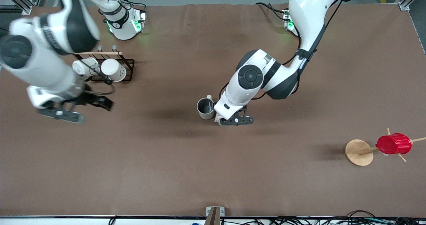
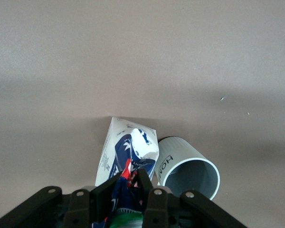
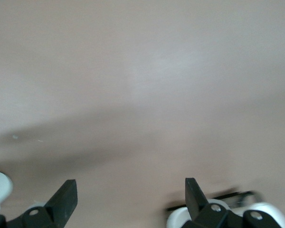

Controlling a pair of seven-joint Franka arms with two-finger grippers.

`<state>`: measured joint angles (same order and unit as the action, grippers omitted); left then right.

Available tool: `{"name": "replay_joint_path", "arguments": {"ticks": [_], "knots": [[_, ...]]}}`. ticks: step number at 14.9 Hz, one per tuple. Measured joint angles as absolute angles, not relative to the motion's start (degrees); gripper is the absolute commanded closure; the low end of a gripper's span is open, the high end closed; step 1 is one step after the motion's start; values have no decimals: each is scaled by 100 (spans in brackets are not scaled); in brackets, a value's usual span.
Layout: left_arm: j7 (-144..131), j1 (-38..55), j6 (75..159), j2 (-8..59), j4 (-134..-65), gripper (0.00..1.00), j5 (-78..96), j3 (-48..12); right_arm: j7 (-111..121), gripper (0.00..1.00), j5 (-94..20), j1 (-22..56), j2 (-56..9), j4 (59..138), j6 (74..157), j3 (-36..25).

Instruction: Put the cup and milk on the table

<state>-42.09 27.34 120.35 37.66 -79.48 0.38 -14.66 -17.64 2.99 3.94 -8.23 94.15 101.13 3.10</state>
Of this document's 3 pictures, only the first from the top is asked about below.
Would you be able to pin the grey ceramic mug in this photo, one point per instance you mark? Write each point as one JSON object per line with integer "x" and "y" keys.
{"x": 205, "y": 113}

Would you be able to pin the white cup with smiley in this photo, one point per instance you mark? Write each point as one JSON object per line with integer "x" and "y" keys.
{"x": 87, "y": 67}

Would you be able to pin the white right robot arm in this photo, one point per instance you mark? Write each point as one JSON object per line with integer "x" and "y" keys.
{"x": 43, "y": 62}

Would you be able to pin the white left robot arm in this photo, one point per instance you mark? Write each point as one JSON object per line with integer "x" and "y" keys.
{"x": 309, "y": 15}

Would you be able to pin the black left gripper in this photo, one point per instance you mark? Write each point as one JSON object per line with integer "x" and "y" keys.
{"x": 214, "y": 103}

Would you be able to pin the plain white cup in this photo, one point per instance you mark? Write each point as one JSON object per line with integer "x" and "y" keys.
{"x": 113, "y": 69}

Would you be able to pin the red plastic cup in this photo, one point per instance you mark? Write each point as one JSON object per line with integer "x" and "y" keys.
{"x": 394, "y": 144}

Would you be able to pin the metal table bracket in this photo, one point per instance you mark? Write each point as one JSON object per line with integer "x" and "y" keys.
{"x": 214, "y": 215}

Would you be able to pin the wooden mug tree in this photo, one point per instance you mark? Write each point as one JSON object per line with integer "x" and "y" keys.
{"x": 357, "y": 153}

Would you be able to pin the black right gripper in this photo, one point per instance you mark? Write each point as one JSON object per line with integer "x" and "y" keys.
{"x": 87, "y": 99}

